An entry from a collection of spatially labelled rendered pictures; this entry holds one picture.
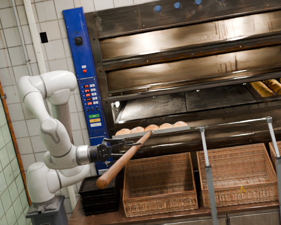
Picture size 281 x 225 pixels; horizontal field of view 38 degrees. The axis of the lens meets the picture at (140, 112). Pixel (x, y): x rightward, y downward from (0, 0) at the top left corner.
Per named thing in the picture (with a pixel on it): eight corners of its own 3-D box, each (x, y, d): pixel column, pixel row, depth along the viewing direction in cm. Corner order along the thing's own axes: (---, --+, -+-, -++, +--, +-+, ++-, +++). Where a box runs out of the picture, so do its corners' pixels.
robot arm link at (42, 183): (27, 197, 256) (19, 164, 250) (55, 187, 264) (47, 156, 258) (34, 206, 242) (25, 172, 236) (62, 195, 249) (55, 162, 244)
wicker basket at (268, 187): (199, 181, 345) (195, 150, 338) (267, 172, 338) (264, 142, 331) (203, 209, 299) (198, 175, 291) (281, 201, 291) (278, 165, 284)
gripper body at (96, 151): (91, 144, 189) (110, 141, 188) (93, 162, 189) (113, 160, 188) (87, 146, 181) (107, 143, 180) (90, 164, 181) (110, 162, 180)
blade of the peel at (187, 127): (190, 129, 280) (189, 125, 280) (112, 139, 286) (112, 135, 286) (188, 126, 316) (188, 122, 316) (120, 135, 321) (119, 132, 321)
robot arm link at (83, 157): (82, 164, 190) (94, 162, 190) (77, 167, 181) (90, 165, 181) (79, 145, 190) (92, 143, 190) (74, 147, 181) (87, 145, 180)
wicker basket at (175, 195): (130, 189, 351) (124, 160, 344) (195, 181, 346) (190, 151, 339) (125, 218, 305) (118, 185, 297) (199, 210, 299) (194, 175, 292)
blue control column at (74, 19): (132, 165, 554) (102, 5, 498) (143, 164, 552) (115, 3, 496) (113, 251, 369) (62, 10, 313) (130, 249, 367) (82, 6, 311)
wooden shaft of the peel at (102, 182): (107, 189, 104) (105, 177, 104) (96, 190, 104) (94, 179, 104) (152, 135, 274) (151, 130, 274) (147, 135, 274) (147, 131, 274)
